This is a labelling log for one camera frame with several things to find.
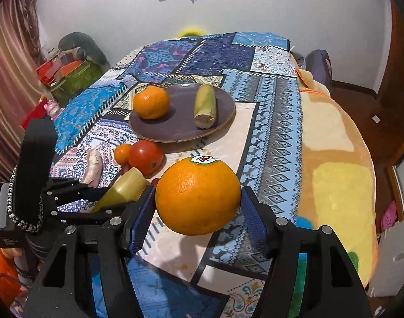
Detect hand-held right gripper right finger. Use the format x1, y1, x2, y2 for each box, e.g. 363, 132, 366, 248
241, 186, 375, 318

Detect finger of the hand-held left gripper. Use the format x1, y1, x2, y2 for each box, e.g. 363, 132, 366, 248
41, 177, 111, 204
45, 202, 136, 227

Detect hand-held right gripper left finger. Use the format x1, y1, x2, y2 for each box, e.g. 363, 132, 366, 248
23, 185, 157, 318

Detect large orange with sticker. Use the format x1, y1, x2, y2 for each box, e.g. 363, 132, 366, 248
155, 154, 242, 236

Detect brown round plate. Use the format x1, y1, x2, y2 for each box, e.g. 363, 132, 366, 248
129, 83, 236, 144

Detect person's left forearm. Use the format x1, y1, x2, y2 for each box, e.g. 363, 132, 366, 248
0, 233, 27, 308

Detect pink sweet potato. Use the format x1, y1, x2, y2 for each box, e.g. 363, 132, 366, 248
80, 149, 104, 186

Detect flat red box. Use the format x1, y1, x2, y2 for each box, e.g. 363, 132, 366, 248
20, 108, 52, 132

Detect pink toy figure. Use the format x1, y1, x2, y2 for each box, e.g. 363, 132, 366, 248
45, 101, 64, 120

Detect small tangerine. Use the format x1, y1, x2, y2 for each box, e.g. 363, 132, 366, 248
114, 143, 132, 165

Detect red tomato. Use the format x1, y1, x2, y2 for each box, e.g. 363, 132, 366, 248
128, 140, 165, 176

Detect red orange boxes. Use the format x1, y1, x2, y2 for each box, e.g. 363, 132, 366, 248
36, 56, 84, 84

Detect striped brown curtain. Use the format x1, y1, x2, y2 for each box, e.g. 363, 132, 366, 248
0, 0, 44, 183

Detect orange yellow fleece blanket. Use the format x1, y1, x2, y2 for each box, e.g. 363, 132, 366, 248
296, 68, 380, 289

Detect blue patchwork tablecloth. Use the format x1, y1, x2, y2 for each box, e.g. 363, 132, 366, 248
50, 32, 304, 318

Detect medium orange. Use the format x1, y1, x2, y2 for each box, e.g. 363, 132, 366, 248
133, 86, 170, 120

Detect corn cob piece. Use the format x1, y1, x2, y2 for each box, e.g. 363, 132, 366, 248
193, 84, 217, 130

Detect grey plush toy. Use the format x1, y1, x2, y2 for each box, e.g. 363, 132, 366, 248
58, 32, 108, 65

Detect pink spotted slipper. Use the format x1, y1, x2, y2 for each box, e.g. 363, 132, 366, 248
380, 200, 398, 231

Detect white appliance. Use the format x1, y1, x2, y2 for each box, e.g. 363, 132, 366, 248
367, 217, 404, 299

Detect purple backpack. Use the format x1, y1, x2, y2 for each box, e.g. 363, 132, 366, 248
304, 50, 332, 87

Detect yellow fluffy cushion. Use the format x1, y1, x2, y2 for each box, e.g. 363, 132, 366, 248
177, 26, 207, 37

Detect braided wrist cord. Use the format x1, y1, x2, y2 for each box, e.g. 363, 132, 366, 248
8, 166, 44, 233

